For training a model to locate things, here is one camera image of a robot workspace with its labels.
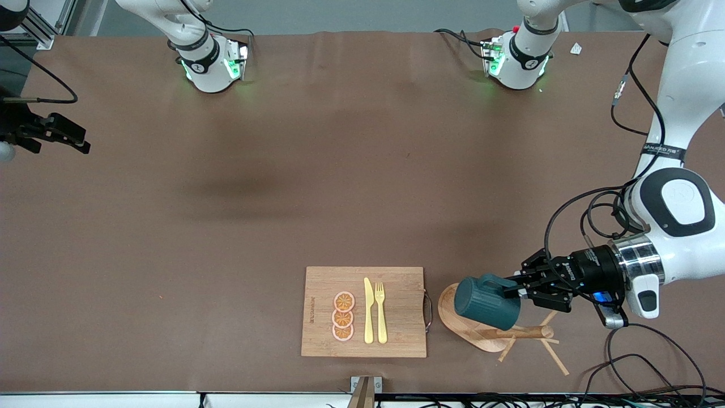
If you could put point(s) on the white paper scrap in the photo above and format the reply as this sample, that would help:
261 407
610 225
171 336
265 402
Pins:
576 49

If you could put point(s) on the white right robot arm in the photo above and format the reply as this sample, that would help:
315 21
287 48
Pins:
207 68

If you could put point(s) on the bamboo cutting board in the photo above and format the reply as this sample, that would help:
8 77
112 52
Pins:
396 340

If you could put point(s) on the yellow plastic knife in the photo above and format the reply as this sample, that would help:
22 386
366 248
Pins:
369 317

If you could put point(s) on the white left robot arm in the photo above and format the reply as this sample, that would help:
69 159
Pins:
679 198

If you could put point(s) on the metal bracket with wooden post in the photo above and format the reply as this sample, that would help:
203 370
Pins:
365 391

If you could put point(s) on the aluminium frame profile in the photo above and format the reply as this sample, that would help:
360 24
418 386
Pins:
42 34

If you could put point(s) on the teal cup with yellow inside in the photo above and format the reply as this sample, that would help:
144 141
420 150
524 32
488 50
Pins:
484 303

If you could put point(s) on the orange slice toy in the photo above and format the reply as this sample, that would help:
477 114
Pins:
344 301

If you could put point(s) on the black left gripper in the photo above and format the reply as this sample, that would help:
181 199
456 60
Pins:
589 270

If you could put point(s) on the yellow plastic fork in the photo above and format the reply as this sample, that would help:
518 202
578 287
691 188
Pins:
381 323

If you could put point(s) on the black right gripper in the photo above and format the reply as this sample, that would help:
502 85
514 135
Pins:
17 126

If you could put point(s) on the wooden cup rack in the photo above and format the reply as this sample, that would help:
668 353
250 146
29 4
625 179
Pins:
481 339

